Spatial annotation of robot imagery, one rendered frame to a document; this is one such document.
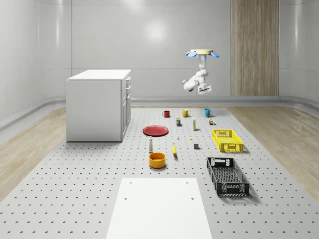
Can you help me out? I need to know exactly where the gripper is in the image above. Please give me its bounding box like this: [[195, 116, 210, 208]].
[[196, 84, 213, 98]]

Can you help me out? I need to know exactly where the yellow basket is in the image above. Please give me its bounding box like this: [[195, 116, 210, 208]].
[[212, 129, 245, 153]]

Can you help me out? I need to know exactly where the red plate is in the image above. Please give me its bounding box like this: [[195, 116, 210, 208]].
[[143, 125, 169, 137]]

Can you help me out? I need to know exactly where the yellow bowl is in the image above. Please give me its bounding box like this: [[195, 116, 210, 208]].
[[148, 152, 166, 170]]

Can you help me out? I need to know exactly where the dark grey basket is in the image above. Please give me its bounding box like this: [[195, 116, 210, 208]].
[[206, 157, 250, 197]]

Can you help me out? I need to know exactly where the white cabinet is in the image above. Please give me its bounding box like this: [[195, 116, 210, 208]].
[[66, 69, 132, 143]]

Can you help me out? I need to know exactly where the white board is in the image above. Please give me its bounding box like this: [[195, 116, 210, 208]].
[[105, 177, 213, 239]]

